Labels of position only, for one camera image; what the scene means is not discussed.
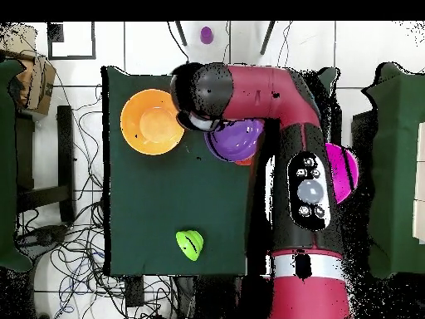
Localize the purple plastic bowl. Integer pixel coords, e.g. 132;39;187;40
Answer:
203;118;266;163

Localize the black chair frame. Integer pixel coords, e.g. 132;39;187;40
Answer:
14;105;76;224

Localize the black square frame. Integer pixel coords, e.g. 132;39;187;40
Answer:
46;22;97;61

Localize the purple plastic cup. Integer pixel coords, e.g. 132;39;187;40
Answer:
199;26;214;46

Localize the cardboard box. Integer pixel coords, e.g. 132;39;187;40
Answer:
0;22;57;116

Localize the black stand base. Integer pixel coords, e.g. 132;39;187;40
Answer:
14;224;69;258

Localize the small green plastic bowl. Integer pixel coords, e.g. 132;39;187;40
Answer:
174;228;204;262

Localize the tangle of floor cables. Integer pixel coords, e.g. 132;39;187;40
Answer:
16;76;177;319

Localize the white box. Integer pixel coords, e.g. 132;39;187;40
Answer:
412;121;425;245

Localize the green cloth side table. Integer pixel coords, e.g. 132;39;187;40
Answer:
0;58;34;273
359;61;425;279

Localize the dark green table cloth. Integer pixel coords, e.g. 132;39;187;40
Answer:
100;66;341;277

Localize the orange plastic bowl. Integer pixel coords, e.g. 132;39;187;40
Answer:
120;88;186;156

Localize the black tripod leg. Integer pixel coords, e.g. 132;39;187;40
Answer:
174;21;188;47
259;21;276;56

